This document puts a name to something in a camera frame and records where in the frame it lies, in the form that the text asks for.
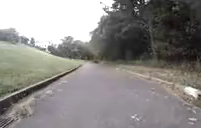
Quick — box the grey asphalt path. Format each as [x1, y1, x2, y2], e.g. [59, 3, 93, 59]
[8, 61, 201, 128]

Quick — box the dense dark wood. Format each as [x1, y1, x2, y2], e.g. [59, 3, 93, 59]
[47, 0, 201, 65]

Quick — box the dry grass verge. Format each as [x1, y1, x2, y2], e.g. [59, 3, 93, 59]
[114, 59, 201, 94]

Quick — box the grey concrete kerb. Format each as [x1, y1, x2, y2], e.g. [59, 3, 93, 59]
[0, 63, 84, 122]

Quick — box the green grass slope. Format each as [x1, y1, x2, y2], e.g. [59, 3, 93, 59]
[0, 38, 88, 101]

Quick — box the pale stone kerb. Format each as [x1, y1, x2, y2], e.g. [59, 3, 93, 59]
[115, 67, 201, 101]

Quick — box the distant row of trees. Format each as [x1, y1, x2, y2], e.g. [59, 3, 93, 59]
[0, 27, 36, 47]

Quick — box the metal drain grate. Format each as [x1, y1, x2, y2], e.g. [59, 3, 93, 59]
[0, 115, 16, 128]

